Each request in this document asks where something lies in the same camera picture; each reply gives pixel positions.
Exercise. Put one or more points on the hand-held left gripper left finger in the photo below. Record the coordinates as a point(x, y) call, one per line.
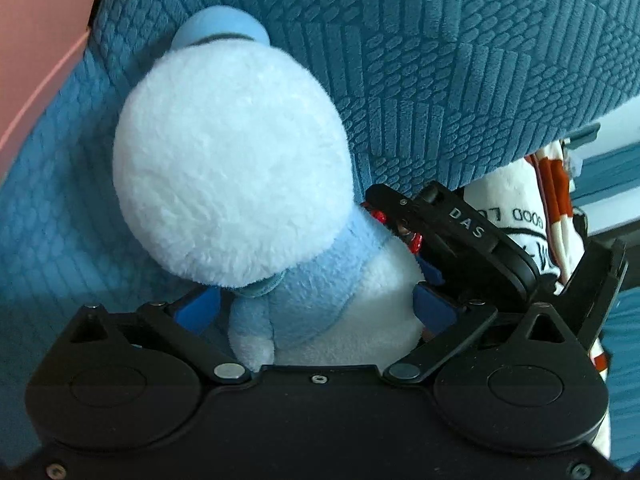
point(197, 307)

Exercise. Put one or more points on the white plush orange stripes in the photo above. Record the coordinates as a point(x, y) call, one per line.
point(510, 195)

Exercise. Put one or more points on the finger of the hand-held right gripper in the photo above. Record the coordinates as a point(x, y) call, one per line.
point(432, 272)
point(460, 220)

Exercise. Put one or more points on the blue quilted pillow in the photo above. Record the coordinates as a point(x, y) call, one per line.
point(425, 60)

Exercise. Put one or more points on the white plush toy blue shirt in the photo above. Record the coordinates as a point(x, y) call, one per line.
point(225, 160)

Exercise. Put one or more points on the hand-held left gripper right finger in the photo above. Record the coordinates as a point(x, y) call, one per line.
point(435, 306)

